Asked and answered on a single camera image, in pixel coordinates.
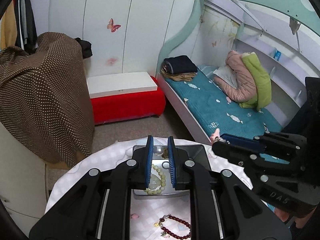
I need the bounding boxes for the dark red bead bracelet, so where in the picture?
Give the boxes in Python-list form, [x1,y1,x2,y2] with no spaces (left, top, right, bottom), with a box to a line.
[153,213,192,240]

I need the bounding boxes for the yellow bead bracelet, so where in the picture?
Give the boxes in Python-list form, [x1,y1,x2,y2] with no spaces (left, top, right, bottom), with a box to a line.
[143,164,168,196]

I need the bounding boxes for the pink flower hair clip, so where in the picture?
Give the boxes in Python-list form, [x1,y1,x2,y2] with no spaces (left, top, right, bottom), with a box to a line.
[209,128,227,145]

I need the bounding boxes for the pale green jade pendant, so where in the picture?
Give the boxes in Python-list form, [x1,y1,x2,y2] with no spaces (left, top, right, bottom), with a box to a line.
[149,173,161,190]

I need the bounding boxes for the pink padded jacket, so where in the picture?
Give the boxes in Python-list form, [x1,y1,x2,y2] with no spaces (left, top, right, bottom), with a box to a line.
[213,50,257,102]

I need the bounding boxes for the teal bed mattress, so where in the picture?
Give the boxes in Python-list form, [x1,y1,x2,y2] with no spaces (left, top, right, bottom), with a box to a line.
[157,69,282,144]

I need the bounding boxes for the green padded jacket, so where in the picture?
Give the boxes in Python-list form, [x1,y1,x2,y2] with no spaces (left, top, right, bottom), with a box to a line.
[239,52,272,111]

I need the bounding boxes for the grey metal box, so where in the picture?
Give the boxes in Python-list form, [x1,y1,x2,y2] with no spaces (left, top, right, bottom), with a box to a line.
[132,143,213,201]

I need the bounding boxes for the beige cabinet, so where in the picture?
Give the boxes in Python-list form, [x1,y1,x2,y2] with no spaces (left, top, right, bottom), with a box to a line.
[0,125,47,236]

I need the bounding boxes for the tan folded clothes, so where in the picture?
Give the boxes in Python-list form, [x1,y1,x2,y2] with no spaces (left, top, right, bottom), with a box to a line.
[161,69,197,82]

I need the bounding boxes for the dark folded clothes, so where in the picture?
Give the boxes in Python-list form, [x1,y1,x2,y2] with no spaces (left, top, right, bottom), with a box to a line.
[162,55,197,75]

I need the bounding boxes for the red ottoman bench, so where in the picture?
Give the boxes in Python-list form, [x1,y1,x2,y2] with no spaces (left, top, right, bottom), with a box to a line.
[90,76,166,125]

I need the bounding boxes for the brown polka dot cloth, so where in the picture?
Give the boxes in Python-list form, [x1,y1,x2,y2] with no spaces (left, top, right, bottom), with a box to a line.
[1,32,94,167]

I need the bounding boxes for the white board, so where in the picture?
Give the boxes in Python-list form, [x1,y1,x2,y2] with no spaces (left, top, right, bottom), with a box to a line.
[87,72,157,99]

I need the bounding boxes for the black garment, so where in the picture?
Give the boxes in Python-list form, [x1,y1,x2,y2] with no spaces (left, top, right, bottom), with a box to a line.
[75,37,93,59]

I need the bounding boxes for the hanging clothes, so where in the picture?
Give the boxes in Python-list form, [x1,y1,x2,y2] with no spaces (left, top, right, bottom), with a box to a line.
[1,0,37,54]

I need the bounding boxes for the pink butterfly wall sticker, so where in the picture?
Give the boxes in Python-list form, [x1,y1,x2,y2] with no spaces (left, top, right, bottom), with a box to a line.
[106,18,121,33]

